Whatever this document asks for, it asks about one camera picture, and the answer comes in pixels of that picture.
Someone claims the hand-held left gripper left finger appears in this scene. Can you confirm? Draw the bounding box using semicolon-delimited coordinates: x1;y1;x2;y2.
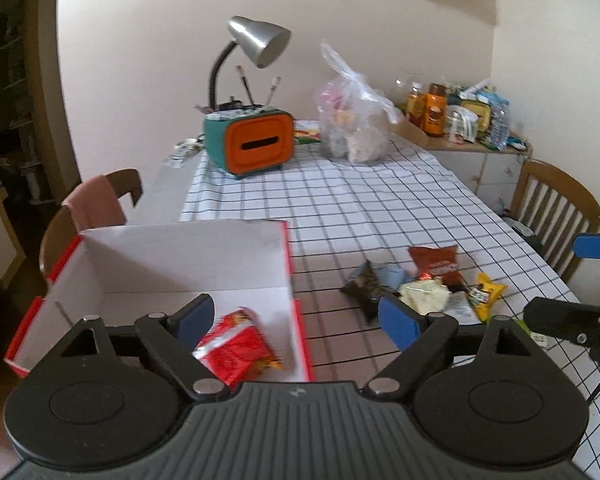
60;294;231;402

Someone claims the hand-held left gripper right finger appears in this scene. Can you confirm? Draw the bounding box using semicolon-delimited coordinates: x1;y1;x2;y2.
362;295;543;403

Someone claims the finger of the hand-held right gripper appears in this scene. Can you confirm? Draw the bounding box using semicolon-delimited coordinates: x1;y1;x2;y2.
523;297;600;406
572;232;600;261

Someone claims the cream snack packet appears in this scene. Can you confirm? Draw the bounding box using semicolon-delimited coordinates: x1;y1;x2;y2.
397;279;451;316

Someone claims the black snack packet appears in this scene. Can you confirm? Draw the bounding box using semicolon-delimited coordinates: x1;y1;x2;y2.
340;260;400;323

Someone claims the red snack packet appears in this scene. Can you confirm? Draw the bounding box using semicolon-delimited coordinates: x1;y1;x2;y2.
192;306;286;390

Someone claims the red and white cardboard box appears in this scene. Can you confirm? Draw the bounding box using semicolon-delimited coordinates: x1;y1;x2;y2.
4;219;315;383

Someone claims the yellow snack packet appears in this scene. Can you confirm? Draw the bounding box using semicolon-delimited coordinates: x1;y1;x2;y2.
467;272;508;323

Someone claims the pale green packet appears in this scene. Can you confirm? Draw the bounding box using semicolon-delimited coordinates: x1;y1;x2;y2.
512;317;548;351

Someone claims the blue-grey snack packet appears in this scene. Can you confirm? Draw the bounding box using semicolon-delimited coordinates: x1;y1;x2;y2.
377;265;416;291

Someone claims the small white snack packet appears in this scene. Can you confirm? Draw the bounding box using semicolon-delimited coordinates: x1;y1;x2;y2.
447;290;481;323

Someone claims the light wooden chair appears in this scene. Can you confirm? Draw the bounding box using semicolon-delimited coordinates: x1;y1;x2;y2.
509;160;600;285

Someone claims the brown snack packet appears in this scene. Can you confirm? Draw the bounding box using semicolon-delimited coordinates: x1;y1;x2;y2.
407;245;465;286

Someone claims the black bag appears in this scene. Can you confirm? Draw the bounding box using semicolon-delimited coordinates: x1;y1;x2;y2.
505;212;546;256

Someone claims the white checkered tablecloth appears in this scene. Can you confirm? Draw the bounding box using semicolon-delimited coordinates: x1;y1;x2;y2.
180;132;600;480

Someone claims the white wooden cabinet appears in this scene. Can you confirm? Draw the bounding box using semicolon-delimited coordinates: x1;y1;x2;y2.
395;120;535;211

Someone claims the dark wooden chair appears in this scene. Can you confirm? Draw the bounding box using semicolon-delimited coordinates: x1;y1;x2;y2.
39;168;144;281

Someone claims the pink cloth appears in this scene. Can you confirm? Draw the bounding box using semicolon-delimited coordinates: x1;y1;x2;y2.
61;175;127;233

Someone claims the clear water bottle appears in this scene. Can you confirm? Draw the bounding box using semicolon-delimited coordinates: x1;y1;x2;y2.
490;100;511;150

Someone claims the yellow tissue box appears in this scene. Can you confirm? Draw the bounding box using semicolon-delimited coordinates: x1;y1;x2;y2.
461;100;492;131

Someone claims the white plastic bag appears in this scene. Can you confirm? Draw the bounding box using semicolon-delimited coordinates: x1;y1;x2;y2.
447;107;481;143

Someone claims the teal and orange tissue box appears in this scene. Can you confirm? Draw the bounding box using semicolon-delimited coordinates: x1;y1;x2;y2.
203;108;296;181

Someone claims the brown cardboard piece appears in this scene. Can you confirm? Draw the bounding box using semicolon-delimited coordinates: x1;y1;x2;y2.
392;120;431;148

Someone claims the clear plastic bag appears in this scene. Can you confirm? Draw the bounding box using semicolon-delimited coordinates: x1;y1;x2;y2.
314;41;403;165

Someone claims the orange thermos bottle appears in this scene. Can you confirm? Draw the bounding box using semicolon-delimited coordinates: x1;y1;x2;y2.
424;83;448;138

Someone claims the colourful leaflet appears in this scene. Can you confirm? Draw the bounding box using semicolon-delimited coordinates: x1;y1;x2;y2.
294;120;323;145

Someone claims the amber liquid bottle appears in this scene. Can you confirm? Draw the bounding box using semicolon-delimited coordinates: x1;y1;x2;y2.
406;82;427;128

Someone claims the silver desk lamp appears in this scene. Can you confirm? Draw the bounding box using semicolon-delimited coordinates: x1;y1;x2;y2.
207;15;292;111

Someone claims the wooden door frame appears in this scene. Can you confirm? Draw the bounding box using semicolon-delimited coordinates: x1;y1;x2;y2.
0;0;81;286

